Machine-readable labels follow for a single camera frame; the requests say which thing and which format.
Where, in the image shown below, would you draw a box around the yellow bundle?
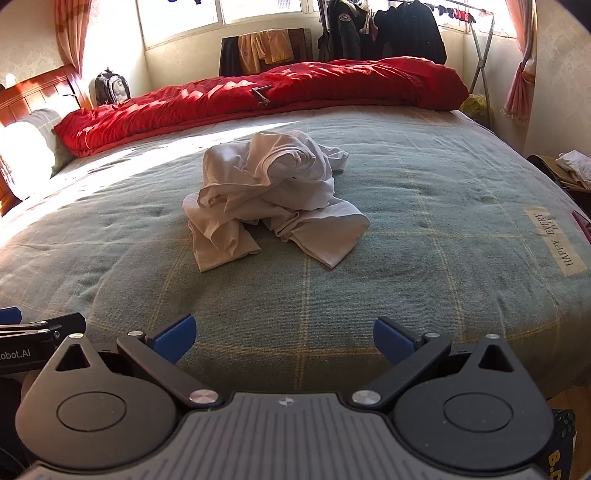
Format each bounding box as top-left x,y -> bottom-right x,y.
462,92 -> 492,127

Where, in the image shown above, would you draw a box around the small red hanging garment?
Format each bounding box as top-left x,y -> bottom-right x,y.
438,4 -> 476,24

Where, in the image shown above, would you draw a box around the white bundle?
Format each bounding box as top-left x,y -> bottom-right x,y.
556,150 -> 591,190

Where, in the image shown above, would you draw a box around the grey backpack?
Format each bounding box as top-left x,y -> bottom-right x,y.
93,68 -> 131,107

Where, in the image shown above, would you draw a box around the pink curtain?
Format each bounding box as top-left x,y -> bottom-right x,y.
53,0 -> 93,77
503,0 -> 539,125

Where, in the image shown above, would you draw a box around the wooden headboard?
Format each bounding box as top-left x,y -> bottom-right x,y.
0,65 -> 93,217

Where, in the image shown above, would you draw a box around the orange draped clothes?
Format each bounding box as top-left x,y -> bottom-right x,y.
238,29 -> 295,75

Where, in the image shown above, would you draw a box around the black draped cloth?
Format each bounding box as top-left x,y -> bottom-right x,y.
219,37 -> 245,77

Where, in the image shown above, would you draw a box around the pale pillow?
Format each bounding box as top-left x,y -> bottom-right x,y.
0,108 -> 75,201

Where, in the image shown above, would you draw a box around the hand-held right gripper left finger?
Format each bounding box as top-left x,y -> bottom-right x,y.
55,315 -> 223,409

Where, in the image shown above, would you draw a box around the black jacket with round patch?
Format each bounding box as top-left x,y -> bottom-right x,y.
325,0 -> 377,61

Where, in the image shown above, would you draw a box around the beige hanging garment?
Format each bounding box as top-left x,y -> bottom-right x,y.
356,0 -> 377,35

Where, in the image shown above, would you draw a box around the red quilt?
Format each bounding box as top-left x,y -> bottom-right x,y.
53,56 -> 470,158

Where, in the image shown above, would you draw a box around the dark hanging cloth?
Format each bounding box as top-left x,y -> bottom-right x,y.
316,28 -> 334,62

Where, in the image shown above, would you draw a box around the window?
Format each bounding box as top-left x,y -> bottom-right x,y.
136,0 -> 513,51

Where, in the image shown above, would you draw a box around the brown box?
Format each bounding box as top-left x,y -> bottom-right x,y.
526,154 -> 591,204

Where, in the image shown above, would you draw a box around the metal clothes rack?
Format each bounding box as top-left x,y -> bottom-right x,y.
388,0 -> 497,121

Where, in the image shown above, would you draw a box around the dark printed bag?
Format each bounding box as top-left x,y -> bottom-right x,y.
547,406 -> 578,480

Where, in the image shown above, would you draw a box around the white long-sleeve shirt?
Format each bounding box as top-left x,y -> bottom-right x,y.
181,130 -> 371,273

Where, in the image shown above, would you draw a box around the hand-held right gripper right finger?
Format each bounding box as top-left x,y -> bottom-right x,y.
347,316 -> 515,409

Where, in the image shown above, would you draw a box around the plain black hanging jacket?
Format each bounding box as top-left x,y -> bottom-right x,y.
374,0 -> 448,65

